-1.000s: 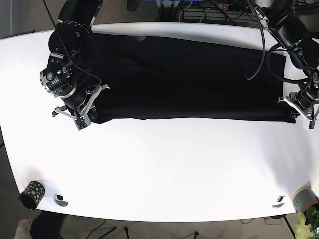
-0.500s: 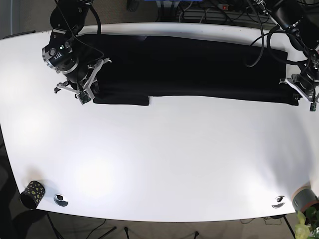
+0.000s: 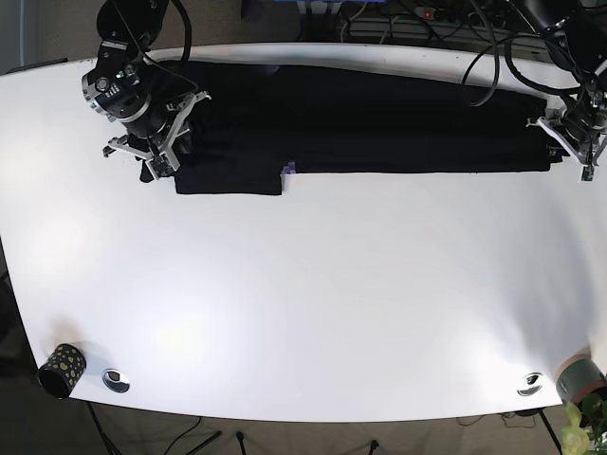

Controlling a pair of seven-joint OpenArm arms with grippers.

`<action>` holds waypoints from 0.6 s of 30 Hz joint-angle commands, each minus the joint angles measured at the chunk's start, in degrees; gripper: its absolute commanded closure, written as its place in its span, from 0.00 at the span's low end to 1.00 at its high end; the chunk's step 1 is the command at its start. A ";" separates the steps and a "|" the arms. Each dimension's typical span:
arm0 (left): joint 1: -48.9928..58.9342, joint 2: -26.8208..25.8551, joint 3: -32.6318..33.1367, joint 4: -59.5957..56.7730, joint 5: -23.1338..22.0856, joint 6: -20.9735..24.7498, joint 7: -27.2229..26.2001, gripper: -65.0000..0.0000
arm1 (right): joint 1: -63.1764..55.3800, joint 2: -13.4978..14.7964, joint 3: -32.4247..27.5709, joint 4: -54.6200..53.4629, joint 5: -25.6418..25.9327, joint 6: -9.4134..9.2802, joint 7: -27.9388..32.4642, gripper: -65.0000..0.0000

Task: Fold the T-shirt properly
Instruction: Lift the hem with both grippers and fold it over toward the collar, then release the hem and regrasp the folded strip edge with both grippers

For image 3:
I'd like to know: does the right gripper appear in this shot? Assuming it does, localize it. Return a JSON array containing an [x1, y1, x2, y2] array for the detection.
[[102, 91, 212, 179]]

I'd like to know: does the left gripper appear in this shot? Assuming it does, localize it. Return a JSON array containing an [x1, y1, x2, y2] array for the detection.
[[527, 112, 606, 182]]

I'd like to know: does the black T-shirt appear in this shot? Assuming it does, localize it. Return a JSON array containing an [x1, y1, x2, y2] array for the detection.
[[174, 62, 556, 196]]

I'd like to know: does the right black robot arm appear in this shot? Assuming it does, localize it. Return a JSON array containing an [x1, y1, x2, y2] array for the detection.
[[82, 1, 212, 180]]

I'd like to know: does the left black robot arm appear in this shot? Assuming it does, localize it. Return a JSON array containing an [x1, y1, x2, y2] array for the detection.
[[471, 1, 606, 182]]

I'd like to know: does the grey plant pot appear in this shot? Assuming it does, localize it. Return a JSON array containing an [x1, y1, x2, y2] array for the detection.
[[555, 355, 606, 405]]

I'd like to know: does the black gold-dotted cup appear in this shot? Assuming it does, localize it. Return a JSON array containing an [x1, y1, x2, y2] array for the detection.
[[37, 343, 87, 399]]

